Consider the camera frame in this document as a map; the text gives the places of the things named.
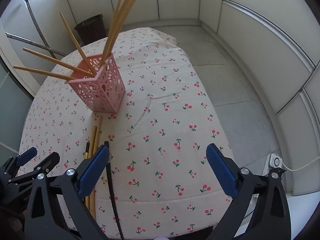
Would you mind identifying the white kitchen cabinets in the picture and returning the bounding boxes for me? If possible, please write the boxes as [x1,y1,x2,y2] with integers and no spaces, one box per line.
[67,0,319,195]

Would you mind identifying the glass sliding door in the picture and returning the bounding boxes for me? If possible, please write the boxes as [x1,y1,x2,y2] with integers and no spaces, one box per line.
[0,60,32,164]

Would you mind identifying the cherry print tablecloth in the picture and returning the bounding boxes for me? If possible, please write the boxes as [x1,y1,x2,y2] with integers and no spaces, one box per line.
[20,28,233,239]

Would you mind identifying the black chopstick gold band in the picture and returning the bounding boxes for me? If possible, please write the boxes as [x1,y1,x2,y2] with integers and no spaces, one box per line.
[106,153,124,240]

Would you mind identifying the dark brown trash bin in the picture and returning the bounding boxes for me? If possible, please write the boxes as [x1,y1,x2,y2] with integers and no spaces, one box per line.
[74,14,107,45]

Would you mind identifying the wooden chopstick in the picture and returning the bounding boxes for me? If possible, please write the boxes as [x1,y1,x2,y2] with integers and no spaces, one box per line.
[99,0,138,67]
[99,0,122,67]
[85,126,97,209]
[59,12,97,76]
[101,0,135,66]
[89,115,102,219]
[13,66,75,81]
[23,48,94,77]

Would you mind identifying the white power strip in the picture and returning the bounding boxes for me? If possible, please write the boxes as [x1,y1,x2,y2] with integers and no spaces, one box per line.
[262,153,283,176]

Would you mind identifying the pink perforated utensil holder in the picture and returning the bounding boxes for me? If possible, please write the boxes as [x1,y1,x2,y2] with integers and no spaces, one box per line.
[67,54,125,113]

